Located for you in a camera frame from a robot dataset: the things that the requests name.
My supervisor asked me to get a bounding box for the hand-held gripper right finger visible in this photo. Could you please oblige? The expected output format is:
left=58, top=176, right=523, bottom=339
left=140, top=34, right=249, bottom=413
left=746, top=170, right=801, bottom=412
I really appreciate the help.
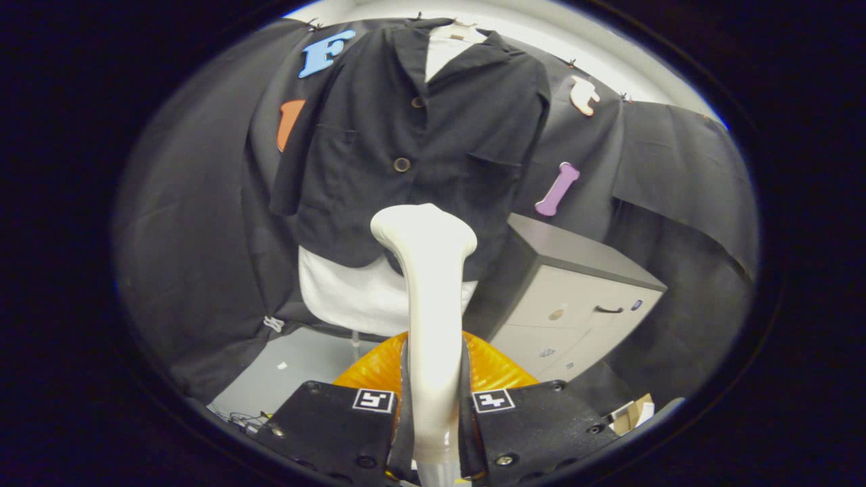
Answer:
left=460, top=330, right=620, bottom=482

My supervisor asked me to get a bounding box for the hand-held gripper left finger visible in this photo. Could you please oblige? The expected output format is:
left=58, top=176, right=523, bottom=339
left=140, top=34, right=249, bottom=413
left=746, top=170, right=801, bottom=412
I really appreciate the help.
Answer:
left=252, top=331, right=415, bottom=486

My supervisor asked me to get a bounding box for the white garment steamer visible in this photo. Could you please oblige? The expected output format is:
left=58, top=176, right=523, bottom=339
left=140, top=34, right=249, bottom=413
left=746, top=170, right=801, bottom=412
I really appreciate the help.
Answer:
left=370, top=203, right=478, bottom=486

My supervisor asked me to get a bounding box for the black blazer jacket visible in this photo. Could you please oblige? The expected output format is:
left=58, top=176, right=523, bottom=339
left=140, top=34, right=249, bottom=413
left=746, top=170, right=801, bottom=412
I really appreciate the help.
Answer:
left=269, top=18, right=552, bottom=281

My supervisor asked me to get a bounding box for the white mannequin torso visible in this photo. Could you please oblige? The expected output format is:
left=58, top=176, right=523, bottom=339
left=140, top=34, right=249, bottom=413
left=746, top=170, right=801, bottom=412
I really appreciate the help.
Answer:
left=298, top=20, right=489, bottom=338

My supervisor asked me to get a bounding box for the cardboard box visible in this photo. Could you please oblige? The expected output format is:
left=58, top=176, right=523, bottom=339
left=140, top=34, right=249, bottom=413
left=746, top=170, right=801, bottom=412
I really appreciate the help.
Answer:
left=606, top=392, right=656, bottom=436

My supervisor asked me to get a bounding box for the grey cabinet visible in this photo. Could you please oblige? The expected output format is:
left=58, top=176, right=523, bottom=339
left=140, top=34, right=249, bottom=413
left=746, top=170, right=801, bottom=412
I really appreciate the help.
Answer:
left=463, top=213, right=668, bottom=383

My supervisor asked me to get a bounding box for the black backdrop cloth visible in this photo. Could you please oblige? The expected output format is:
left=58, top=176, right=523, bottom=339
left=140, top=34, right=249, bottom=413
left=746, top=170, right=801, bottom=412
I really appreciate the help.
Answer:
left=114, top=17, right=760, bottom=407

